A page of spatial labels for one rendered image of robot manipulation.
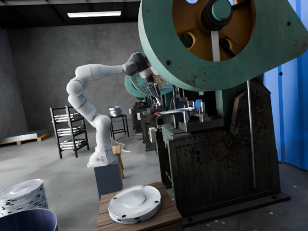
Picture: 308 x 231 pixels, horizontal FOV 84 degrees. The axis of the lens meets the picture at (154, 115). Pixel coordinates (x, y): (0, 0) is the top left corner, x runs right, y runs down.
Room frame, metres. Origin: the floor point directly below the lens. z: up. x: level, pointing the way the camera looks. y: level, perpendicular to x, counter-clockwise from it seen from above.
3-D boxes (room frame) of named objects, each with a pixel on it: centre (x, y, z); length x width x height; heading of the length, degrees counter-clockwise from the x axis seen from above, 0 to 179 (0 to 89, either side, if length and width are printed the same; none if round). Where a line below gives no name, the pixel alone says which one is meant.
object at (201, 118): (1.29, -0.36, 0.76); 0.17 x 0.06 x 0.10; 10
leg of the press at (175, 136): (1.21, -0.51, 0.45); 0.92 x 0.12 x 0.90; 100
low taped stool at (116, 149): (2.09, 0.59, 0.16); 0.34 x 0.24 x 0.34; 11
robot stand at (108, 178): (1.37, 0.43, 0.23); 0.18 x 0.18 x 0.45; 9
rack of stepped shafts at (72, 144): (3.25, 1.62, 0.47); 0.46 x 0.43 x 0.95; 80
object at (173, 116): (1.42, -0.15, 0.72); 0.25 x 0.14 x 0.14; 100
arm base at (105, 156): (1.36, 0.47, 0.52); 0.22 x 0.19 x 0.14; 99
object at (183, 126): (1.45, -0.33, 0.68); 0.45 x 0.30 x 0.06; 10
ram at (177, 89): (1.45, -0.29, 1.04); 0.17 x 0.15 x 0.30; 100
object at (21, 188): (1.27, 1.10, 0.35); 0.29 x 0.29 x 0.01
